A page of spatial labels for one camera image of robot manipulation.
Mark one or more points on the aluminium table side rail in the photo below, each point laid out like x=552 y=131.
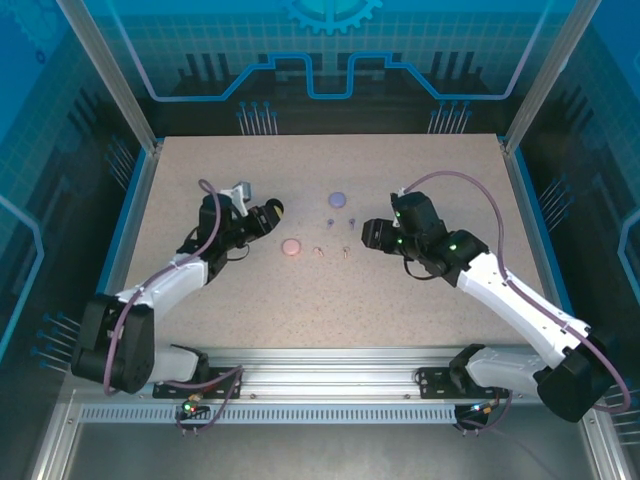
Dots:
x=526 y=210
x=126 y=250

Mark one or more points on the aluminium left table side rail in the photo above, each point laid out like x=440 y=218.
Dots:
x=126 y=250

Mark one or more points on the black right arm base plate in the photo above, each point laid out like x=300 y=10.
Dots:
x=435 y=382

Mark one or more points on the aluminium frame post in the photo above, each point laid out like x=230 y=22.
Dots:
x=112 y=75
x=545 y=75

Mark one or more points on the aluminium mounting rail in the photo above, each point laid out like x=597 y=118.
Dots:
x=325 y=375

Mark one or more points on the aluminium right table side rail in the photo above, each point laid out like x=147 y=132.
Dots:
x=526 y=210

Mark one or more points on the small circuit board green light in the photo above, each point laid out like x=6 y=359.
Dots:
x=482 y=409
x=191 y=406

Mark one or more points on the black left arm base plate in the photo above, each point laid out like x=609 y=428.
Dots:
x=170 y=387

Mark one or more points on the aluminium right frame post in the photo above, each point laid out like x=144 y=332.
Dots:
x=545 y=75

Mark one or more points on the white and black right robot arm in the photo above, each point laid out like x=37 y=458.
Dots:
x=505 y=295

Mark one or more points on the pink earbud charging case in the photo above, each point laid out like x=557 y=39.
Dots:
x=291 y=248

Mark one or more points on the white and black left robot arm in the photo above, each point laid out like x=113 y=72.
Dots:
x=175 y=280

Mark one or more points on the purple earbud charging case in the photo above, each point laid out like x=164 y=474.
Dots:
x=336 y=200

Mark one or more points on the aluminium left frame post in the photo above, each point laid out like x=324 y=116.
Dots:
x=112 y=75

